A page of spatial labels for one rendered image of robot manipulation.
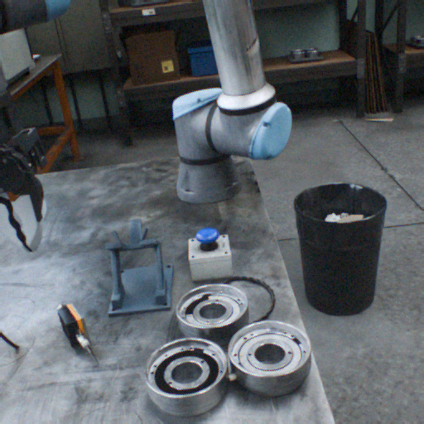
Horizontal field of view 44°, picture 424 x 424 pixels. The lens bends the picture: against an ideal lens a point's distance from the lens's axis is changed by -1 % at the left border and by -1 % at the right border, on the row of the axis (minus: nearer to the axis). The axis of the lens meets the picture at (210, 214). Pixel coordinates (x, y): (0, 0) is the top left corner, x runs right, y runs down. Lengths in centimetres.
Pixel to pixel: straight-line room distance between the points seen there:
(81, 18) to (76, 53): 27
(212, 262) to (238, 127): 29
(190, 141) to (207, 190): 12
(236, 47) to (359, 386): 121
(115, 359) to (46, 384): 10
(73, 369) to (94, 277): 23
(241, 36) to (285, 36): 370
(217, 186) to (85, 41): 338
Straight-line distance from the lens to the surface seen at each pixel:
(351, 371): 188
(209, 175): 115
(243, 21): 98
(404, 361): 193
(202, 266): 88
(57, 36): 448
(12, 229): 73
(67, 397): 74
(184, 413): 67
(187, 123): 112
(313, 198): 210
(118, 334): 82
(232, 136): 105
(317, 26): 472
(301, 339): 71
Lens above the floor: 130
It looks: 27 degrees down
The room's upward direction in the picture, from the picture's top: 7 degrees counter-clockwise
